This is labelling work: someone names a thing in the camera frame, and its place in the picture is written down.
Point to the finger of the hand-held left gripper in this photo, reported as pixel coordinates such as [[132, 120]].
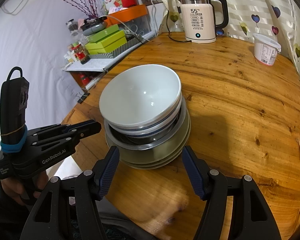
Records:
[[90, 127], [52, 129]]

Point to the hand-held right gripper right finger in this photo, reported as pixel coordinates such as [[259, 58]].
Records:
[[193, 172]]

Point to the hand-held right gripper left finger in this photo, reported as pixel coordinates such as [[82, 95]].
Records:
[[108, 175]]

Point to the green plate with fish print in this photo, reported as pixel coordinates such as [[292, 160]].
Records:
[[151, 164], [140, 155], [147, 168]]

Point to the large white blue-banded bowl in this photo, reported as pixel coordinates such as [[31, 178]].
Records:
[[140, 133]]

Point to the stainless steel bowl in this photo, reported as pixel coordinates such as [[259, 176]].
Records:
[[150, 145]]

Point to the small white blue-banded bowl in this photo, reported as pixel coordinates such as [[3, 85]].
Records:
[[140, 92]]

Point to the person's left forearm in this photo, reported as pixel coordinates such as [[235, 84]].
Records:
[[5, 217]]

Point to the person's left hand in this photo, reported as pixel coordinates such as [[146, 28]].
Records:
[[11, 188]]

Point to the black binder clip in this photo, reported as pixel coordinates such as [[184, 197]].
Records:
[[82, 97]]

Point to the grey clothing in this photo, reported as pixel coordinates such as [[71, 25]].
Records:
[[115, 222]]

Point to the small red figurine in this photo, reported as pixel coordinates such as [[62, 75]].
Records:
[[84, 78]]

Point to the white side shelf board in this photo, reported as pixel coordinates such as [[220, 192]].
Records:
[[90, 65]]

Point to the red nutcracker figurine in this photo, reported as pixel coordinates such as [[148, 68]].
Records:
[[81, 53]]

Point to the chevron pattern tray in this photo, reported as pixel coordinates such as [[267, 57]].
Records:
[[115, 53]]

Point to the light green flat box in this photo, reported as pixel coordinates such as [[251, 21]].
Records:
[[107, 48]]

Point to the stack of green boxes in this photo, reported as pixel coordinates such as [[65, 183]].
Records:
[[107, 41]]

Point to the dark green flat box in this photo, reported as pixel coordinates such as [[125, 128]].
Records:
[[103, 33]]

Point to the grey electronic device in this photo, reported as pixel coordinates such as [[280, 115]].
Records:
[[92, 28]]

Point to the orange-lid clear storage box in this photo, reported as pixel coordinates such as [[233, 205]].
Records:
[[135, 11]]

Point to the white plastic tub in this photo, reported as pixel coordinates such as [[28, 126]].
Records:
[[265, 52]]

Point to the cream electric kettle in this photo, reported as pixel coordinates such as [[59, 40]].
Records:
[[197, 22]]

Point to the heart print curtain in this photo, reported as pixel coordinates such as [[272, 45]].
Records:
[[240, 5]]

